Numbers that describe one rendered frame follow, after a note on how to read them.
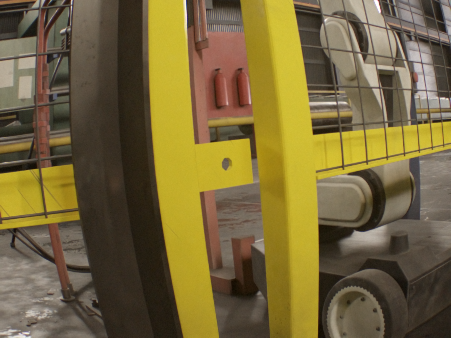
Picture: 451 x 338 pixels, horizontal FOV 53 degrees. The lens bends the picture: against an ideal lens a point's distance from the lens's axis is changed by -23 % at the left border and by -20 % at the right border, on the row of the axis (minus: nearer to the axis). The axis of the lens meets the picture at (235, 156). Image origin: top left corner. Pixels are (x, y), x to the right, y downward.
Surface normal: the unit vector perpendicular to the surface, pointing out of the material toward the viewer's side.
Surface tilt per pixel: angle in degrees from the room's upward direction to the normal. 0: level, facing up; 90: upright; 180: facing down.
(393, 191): 86
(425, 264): 45
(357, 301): 90
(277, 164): 90
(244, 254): 90
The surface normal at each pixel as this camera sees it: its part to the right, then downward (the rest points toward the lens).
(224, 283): -0.79, 0.11
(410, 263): 0.30, -0.71
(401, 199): 0.53, 0.16
